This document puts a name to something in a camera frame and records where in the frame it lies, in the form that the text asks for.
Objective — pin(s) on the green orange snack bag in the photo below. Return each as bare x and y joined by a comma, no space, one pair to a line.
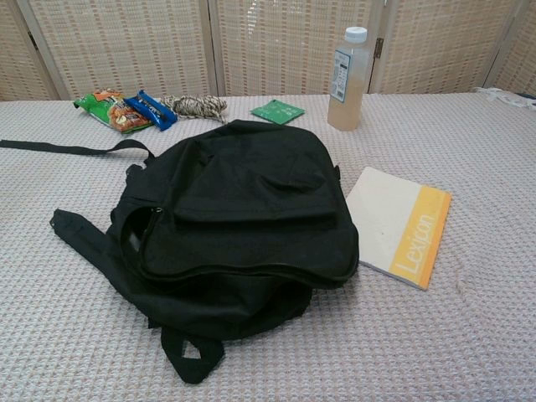
100,104

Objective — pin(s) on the metal screen hinge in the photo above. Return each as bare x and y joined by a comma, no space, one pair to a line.
379,47

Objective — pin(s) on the green flat packet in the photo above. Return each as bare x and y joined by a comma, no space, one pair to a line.
276,111

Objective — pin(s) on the black fabric backpack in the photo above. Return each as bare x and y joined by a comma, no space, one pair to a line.
251,188

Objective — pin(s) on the pale pink woven tablecloth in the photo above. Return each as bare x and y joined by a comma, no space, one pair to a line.
419,335

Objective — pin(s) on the blue snack bar wrapper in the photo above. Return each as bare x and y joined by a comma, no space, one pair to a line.
146,106

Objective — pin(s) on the white yellow Lexicon book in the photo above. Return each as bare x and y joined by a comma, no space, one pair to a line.
385,218

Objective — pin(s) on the clear bottle with yellowish drink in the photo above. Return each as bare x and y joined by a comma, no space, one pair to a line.
347,104

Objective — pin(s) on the woven rattan folding screen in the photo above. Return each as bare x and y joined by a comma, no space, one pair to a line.
125,42

